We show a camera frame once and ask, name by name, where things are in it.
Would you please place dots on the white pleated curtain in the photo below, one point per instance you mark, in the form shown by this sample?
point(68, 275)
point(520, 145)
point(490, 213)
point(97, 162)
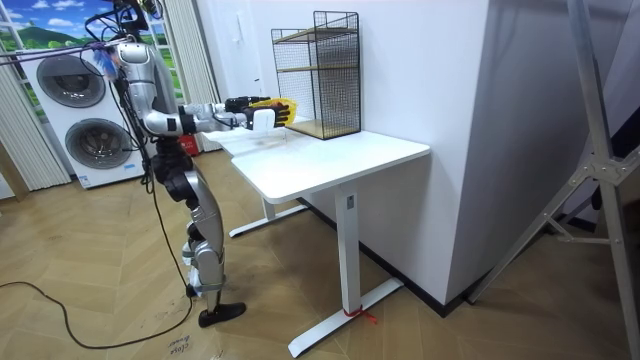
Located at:
point(25, 140)
point(192, 60)

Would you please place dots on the robot body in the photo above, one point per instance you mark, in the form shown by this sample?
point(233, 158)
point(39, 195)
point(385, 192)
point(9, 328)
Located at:
point(142, 75)

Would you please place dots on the grey metal frame stand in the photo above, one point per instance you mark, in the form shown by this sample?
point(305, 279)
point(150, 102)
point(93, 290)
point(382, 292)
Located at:
point(600, 167)

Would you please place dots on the white washing machine tower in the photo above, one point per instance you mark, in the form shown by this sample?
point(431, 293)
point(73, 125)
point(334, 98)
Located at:
point(95, 110)

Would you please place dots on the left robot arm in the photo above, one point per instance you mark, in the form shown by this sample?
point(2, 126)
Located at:
point(200, 108)

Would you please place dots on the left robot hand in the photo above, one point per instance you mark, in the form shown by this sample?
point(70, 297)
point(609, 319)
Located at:
point(240, 103)

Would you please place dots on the white desk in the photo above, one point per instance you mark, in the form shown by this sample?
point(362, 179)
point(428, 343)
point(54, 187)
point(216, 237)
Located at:
point(320, 160)

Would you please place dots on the robot legs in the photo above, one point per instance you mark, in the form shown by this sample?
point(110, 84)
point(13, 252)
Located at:
point(207, 220)

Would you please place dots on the landscape wall poster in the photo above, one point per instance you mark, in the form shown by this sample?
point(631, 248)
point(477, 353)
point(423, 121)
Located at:
point(50, 22)

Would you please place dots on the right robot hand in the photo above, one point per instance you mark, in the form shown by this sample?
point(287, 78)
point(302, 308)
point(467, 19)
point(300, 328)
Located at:
point(264, 120)

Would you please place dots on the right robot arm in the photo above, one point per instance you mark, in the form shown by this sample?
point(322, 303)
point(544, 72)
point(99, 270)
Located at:
point(160, 123)

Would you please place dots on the wooden board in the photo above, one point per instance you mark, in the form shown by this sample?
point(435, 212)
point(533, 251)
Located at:
point(11, 175)

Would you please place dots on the red box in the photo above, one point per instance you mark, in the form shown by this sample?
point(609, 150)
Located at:
point(190, 146)

